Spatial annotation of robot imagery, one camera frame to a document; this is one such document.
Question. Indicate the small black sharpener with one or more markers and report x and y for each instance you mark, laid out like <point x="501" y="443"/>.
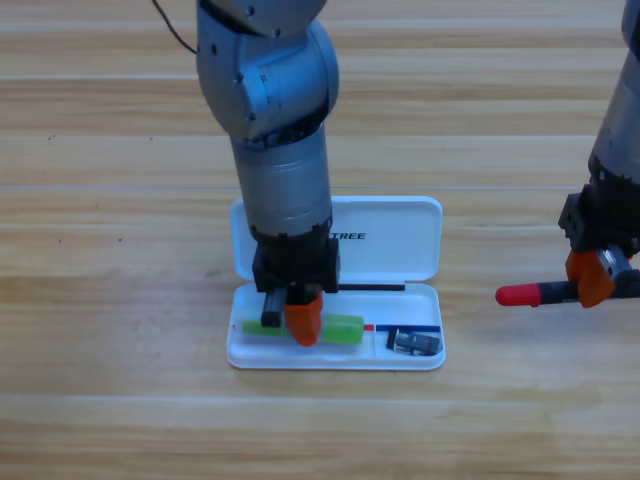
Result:
<point x="415" y="342"/>

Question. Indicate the green highlighter pen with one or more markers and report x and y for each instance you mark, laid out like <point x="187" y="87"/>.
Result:
<point x="342" y="330"/>

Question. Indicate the white Unitree pencil case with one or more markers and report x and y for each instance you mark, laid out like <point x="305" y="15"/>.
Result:
<point x="390" y="250"/>

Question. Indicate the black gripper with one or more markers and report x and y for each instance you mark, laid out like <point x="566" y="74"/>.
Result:
<point x="600" y="220"/>
<point x="300" y="262"/>

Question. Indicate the red and black marker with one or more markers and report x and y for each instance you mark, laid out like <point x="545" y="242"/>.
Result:
<point x="530" y="295"/>

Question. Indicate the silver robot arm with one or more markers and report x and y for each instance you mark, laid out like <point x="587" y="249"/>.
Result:
<point x="280" y="150"/>
<point x="620" y="100"/>

